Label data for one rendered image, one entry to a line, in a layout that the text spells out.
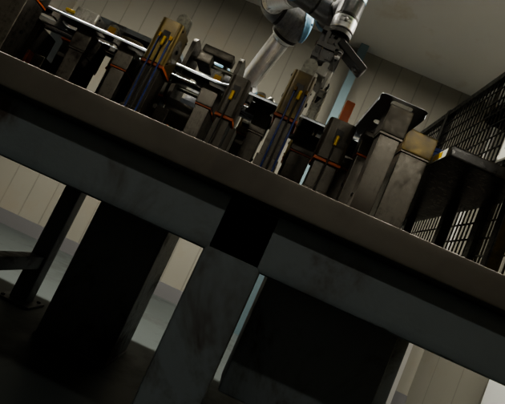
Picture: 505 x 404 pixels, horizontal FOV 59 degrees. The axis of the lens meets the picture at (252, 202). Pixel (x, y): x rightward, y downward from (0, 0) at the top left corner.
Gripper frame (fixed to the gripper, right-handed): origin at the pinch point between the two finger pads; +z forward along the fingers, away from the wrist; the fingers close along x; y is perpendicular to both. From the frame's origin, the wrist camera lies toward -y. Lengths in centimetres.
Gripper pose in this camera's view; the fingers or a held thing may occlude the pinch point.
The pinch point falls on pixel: (321, 95)
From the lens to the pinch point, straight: 135.0
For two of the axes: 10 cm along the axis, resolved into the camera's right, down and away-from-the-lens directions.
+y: -9.2, -4.0, 0.3
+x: 0.2, -1.3, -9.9
